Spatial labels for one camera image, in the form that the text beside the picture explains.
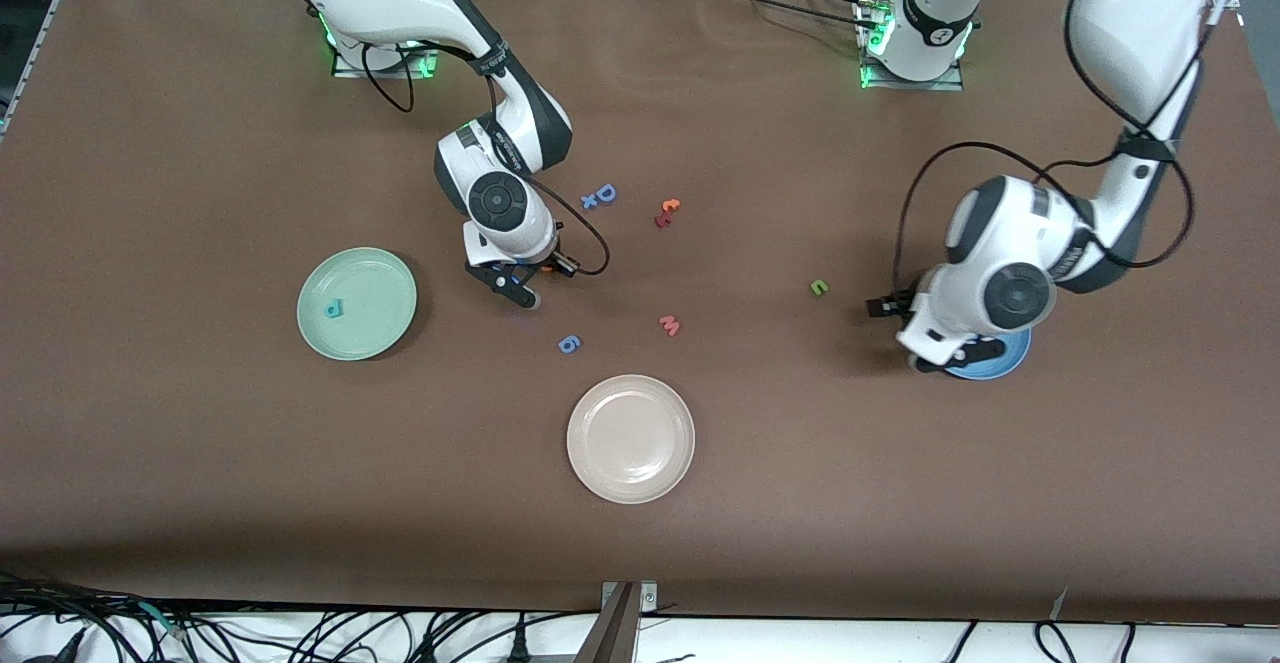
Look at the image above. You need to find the metal table edge bracket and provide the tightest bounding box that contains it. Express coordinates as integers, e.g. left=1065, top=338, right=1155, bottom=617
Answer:
left=574, top=580, right=660, bottom=663

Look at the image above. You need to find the blue plate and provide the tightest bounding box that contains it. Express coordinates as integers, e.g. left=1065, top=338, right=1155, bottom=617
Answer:
left=943, top=328, right=1033, bottom=382

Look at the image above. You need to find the black cable to arm base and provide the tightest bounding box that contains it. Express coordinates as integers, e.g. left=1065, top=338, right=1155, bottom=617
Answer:
left=690, top=0, right=881, bottom=34

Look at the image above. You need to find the black cable tangle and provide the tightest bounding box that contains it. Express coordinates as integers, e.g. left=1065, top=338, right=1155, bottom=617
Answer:
left=0, top=568, right=601, bottom=663

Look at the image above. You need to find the brown table cover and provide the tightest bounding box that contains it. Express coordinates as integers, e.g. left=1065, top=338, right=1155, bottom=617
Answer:
left=0, top=0, right=1280, bottom=626

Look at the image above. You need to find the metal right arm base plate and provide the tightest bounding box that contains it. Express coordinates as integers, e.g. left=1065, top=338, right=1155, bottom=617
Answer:
left=333, top=38, right=441, bottom=80

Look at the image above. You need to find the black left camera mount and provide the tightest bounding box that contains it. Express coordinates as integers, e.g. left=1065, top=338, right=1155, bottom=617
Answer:
left=935, top=335, right=1009, bottom=369

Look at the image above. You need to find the beige plate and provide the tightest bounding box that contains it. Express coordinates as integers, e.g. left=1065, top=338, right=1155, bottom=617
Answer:
left=566, top=374, right=696, bottom=505

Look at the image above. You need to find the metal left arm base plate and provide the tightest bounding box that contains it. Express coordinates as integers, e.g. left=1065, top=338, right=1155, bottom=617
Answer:
left=858, top=0, right=967, bottom=92

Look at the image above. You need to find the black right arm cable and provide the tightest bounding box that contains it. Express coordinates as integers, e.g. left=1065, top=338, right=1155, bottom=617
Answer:
left=360, top=43, right=416, bottom=114

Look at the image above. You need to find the black looped cable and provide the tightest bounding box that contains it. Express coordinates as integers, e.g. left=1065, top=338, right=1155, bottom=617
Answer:
left=1033, top=619, right=1079, bottom=663

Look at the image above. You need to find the mint green plate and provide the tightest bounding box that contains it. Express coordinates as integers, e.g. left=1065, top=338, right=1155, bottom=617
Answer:
left=296, top=247, right=419, bottom=362

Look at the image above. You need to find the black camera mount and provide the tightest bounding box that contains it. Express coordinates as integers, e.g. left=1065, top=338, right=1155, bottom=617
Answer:
left=935, top=335, right=1009, bottom=369
left=463, top=255, right=546, bottom=312

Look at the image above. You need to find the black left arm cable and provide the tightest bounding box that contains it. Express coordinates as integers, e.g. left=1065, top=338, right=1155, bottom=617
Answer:
left=893, top=0, right=1196, bottom=296

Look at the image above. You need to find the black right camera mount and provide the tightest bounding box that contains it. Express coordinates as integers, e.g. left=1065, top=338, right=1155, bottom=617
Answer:
left=463, top=255, right=546, bottom=312

